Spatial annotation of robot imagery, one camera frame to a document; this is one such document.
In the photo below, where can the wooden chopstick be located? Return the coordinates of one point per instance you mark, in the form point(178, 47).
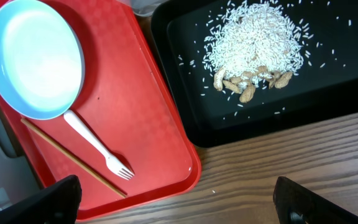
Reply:
point(71, 157)

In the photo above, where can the white plastic fork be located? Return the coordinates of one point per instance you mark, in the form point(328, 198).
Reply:
point(112, 162)

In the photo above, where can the large light blue plate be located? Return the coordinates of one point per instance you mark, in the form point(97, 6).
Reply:
point(42, 66)

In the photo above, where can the black food waste tray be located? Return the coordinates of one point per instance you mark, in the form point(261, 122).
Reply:
point(325, 87)

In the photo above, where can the rice and peanut leftovers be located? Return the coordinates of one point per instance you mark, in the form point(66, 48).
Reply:
point(233, 55)

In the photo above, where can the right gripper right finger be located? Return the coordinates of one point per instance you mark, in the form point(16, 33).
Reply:
point(296, 204)

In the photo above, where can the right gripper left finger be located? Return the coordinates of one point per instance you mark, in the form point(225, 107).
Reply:
point(58, 203)

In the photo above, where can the red plastic tray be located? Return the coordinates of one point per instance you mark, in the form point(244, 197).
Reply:
point(126, 103)

